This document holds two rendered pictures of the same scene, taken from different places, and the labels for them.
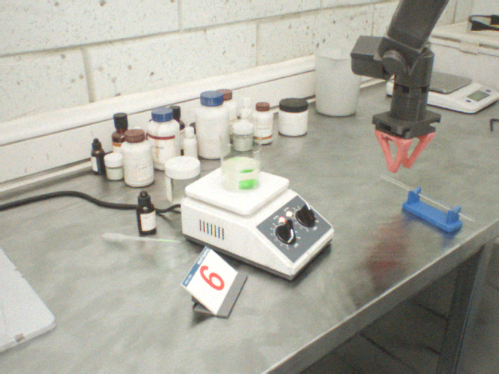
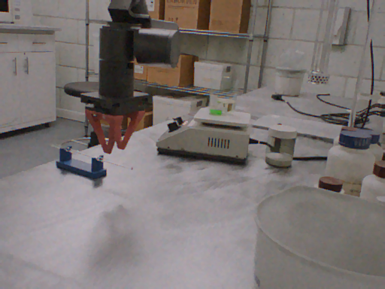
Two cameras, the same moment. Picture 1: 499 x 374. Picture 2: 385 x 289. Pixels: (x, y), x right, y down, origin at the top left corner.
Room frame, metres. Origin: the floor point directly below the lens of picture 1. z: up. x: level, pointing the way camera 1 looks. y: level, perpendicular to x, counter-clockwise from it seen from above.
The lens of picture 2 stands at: (1.52, -0.45, 1.03)
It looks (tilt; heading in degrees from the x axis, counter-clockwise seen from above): 16 degrees down; 154
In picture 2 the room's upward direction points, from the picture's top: 5 degrees clockwise
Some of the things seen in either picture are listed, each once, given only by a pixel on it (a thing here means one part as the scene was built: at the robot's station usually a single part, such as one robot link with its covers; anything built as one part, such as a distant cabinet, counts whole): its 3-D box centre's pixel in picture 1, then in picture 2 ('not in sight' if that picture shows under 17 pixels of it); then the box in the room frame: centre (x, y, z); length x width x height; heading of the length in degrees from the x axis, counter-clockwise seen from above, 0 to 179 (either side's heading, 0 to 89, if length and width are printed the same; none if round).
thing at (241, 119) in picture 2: (237, 186); (222, 117); (0.72, 0.02, 0.83); 0.12 x 0.12 x 0.01; 55
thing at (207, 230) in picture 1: (252, 216); (210, 134); (0.71, 0.00, 0.79); 0.22 x 0.13 x 0.08; 55
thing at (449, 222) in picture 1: (432, 208); (81, 160); (0.77, -0.30, 0.77); 0.10 x 0.03 x 0.04; 34
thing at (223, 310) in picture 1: (215, 280); not in sight; (0.57, 0.04, 0.77); 0.09 x 0.06 x 0.04; 164
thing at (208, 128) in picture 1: (212, 124); (348, 171); (1.05, 0.08, 0.81); 0.07 x 0.07 x 0.13
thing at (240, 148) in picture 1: (239, 162); (222, 97); (0.72, 0.01, 0.88); 0.07 x 0.06 x 0.08; 151
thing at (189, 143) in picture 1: (189, 145); not in sight; (1.00, 0.12, 0.79); 0.03 x 0.03 x 0.07
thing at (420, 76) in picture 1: (410, 67); (120, 45); (0.85, -0.26, 0.98); 0.07 x 0.06 x 0.07; 51
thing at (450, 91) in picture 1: (442, 89); not in sight; (1.44, -0.54, 0.77); 0.26 x 0.19 x 0.05; 46
